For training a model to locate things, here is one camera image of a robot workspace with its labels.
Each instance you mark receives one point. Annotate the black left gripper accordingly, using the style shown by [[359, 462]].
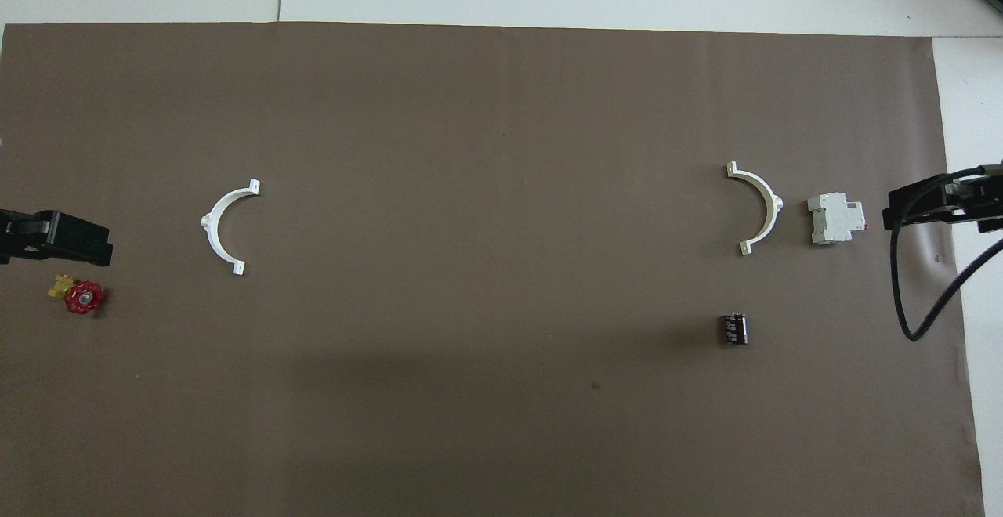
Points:
[[16, 227]]

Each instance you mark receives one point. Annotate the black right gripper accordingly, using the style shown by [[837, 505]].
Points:
[[979, 204]]

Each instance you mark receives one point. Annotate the brass valve with red handwheel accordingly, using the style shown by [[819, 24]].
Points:
[[84, 298]]

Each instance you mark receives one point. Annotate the white circuit breaker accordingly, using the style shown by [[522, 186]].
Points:
[[834, 219]]

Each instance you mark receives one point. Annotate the black cylindrical capacitor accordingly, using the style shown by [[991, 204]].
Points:
[[733, 329]]

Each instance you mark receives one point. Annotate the brown paper table mat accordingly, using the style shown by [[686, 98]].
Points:
[[501, 149]]

